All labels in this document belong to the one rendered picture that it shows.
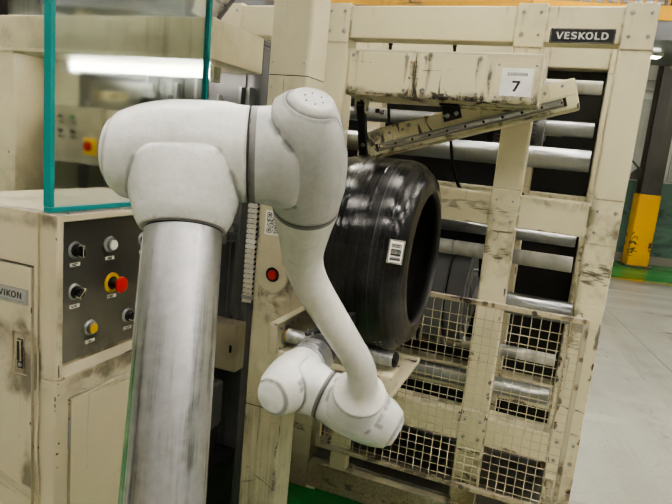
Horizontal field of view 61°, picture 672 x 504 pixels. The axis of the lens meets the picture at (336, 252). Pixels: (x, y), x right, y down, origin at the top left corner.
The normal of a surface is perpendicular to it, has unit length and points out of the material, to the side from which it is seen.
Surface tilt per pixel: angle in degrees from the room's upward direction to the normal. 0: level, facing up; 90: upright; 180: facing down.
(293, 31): 90
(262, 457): 90
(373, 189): 46
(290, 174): 116
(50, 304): 90
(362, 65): 90
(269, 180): 121
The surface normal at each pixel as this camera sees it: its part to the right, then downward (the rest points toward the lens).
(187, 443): 0.66, -0.16
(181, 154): 0.12, -0.13
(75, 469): 0.92, 0.15
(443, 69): -0.37, 0.13
